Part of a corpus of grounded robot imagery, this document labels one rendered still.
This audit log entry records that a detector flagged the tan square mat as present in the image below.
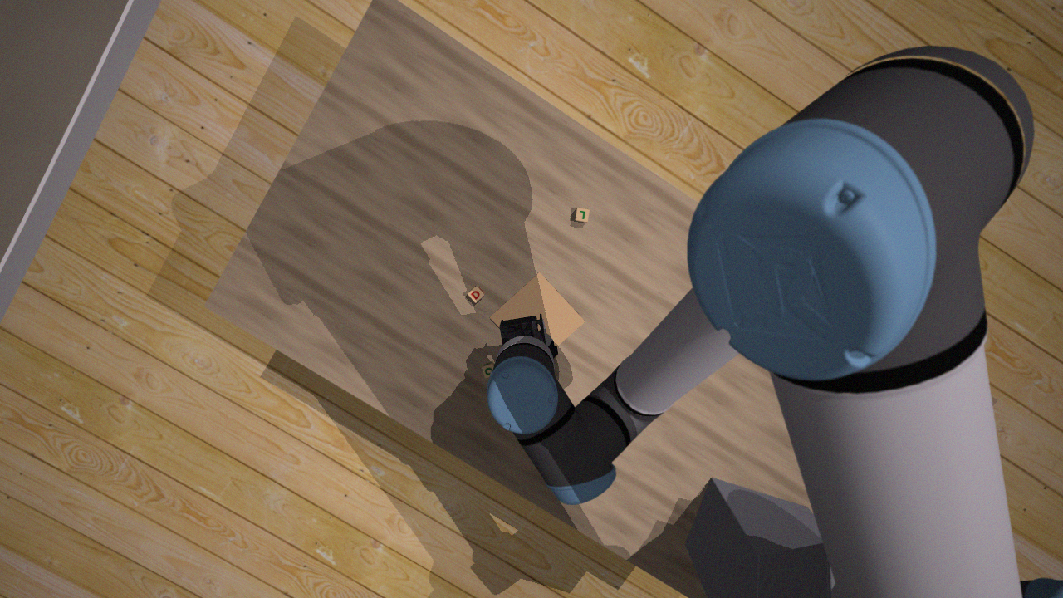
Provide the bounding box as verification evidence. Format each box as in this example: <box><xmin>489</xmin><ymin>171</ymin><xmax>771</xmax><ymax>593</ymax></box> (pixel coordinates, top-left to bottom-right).
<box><xmin>490</xmin><ymin>272</ymin><xmax>585</xmax><ymax>346</ymax></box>

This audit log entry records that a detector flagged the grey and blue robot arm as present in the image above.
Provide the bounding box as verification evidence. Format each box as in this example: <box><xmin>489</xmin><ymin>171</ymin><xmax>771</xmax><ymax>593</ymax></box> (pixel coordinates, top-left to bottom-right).
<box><xmin>487</xmin><ymin>46</ymin><xmax>1063</xmax><ymax>598</ymax></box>

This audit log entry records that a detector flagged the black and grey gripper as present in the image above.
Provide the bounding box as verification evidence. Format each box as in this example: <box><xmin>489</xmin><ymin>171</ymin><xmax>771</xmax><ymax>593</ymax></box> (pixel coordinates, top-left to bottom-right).
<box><xmin>499</xmin><ymin>314</ymin><xmax>558</xmax><ymax>360</ymax></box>

